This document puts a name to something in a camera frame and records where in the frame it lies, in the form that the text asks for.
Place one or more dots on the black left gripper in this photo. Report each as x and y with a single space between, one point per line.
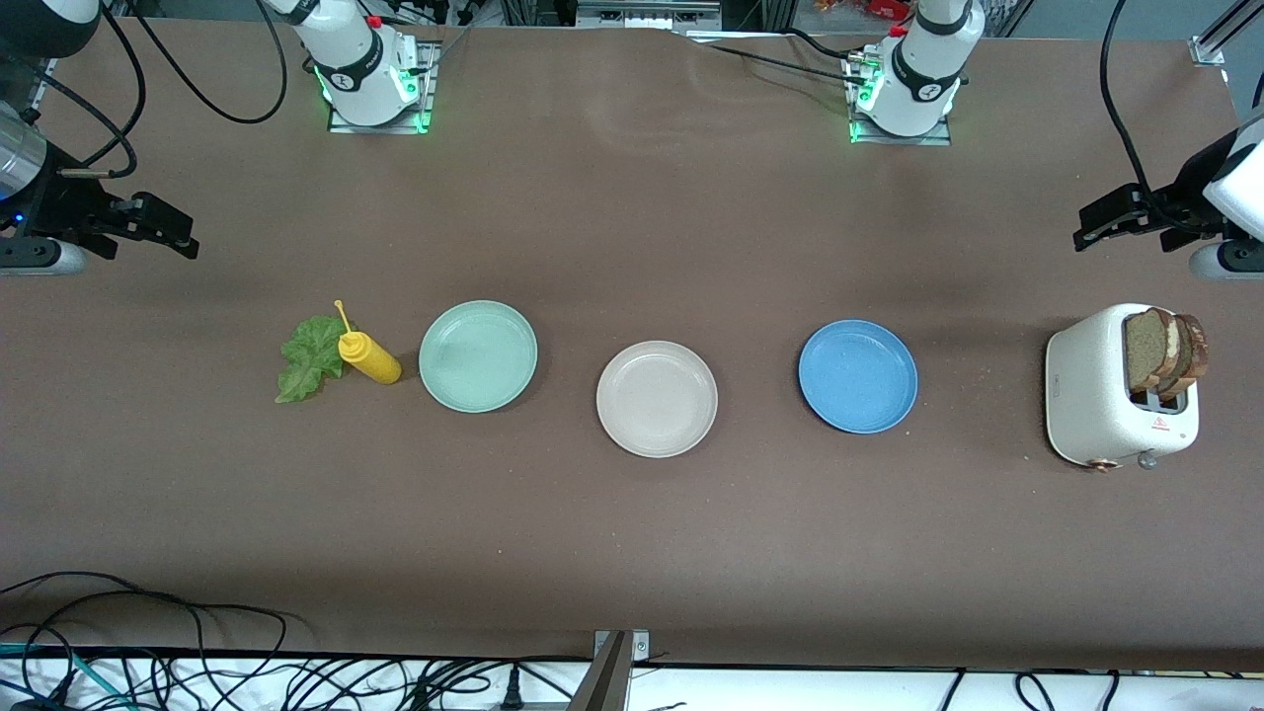
1177 209

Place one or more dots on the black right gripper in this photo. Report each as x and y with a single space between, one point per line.
67 209

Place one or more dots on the brown bread slice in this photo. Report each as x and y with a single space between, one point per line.
1145 351
1195 351

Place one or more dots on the green lettuce leaf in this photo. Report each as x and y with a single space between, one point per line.
306 360

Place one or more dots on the yellow squeeze bottle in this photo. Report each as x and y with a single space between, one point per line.
370 360

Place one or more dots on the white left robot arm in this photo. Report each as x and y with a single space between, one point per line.
918 79

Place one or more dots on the blue plate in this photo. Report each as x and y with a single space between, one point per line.
857 375

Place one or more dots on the mint green plate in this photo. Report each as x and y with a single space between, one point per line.
478 355

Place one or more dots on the beige plate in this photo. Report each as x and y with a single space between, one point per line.
657 400

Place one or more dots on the white toaster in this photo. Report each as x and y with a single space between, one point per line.
1086 395

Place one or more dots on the red orange object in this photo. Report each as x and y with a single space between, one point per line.
879 8

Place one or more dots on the grey device box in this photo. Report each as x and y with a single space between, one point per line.
647 12

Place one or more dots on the brown table mat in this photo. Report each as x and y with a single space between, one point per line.
632 553

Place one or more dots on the black power plug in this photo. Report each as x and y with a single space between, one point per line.
512 691

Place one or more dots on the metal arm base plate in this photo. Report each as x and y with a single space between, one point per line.
904 141
380 129

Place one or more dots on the aluminium post with bracket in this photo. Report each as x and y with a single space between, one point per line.
607 681

